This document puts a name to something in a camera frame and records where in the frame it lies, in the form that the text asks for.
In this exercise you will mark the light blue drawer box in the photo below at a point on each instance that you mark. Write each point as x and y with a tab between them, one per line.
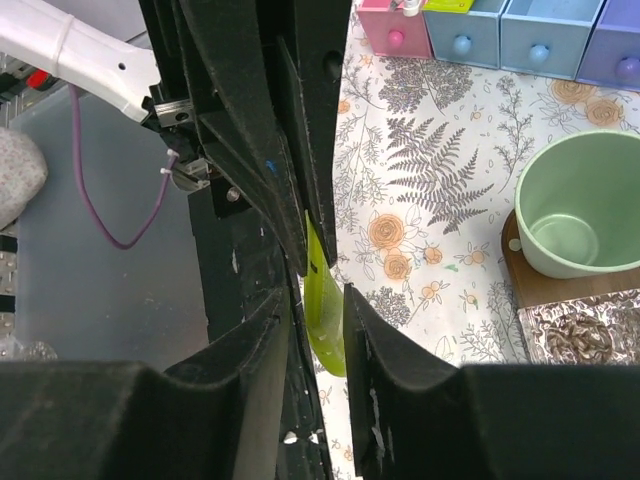
546	37

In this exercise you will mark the purple drawer box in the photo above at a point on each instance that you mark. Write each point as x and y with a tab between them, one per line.
611	58

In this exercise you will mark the pink drawer box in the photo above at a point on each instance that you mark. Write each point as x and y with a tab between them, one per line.
392	34

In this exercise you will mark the lime green toothpaste tube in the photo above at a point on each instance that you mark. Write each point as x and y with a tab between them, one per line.
323	307
448	6

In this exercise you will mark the floral cloth bundle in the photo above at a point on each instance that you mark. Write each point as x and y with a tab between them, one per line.
24	172

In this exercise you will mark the green plastic cup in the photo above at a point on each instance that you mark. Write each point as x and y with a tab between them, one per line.
577	205

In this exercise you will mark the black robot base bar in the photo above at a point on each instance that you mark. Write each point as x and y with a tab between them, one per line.
253	302

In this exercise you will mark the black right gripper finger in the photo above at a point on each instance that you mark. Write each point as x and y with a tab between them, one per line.
310	51
227	37
415	416
214	415

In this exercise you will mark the pink white toothbrush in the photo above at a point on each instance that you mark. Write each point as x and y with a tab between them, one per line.
408	8

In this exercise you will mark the clear textured toothbrush holder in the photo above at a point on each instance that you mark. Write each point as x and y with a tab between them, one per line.
596	330

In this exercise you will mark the oval wooden tray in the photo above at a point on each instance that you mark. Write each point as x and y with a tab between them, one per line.
532	288

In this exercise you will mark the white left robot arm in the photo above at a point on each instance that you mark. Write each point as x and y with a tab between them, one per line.
201	84

